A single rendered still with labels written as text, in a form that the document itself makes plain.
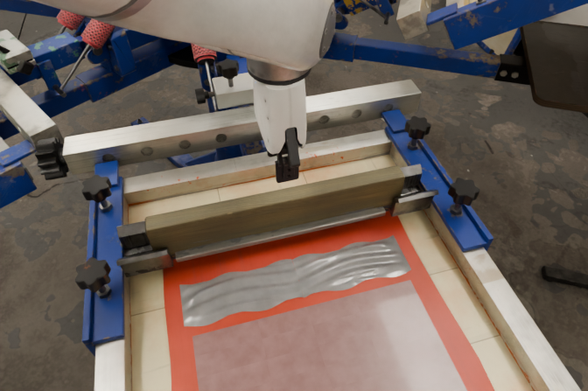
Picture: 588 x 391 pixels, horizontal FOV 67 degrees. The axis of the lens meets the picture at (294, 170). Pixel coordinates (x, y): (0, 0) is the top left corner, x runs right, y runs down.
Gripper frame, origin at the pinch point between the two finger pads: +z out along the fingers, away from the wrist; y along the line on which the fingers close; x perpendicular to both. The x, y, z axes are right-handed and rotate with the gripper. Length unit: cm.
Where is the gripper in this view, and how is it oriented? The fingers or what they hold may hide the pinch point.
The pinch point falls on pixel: (282, 157)
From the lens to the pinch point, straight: 62.4
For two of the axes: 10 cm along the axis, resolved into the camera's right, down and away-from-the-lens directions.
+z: 0.0, 6.9, 7.3
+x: 9.6, -2.0, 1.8
